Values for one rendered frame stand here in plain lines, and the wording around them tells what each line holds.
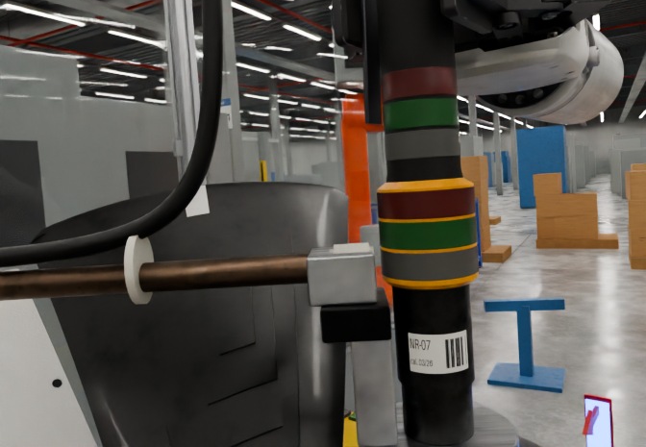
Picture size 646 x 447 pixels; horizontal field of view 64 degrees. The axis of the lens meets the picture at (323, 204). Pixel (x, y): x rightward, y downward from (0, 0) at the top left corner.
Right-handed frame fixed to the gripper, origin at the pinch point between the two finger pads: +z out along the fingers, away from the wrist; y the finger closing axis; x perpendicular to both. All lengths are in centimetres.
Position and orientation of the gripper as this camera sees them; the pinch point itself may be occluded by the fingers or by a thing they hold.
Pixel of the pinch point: (409, 2)
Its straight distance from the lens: 25.5
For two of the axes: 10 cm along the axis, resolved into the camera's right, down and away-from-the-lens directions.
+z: -6.1, 0.8, -7.9
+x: -0.7, -10.0, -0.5
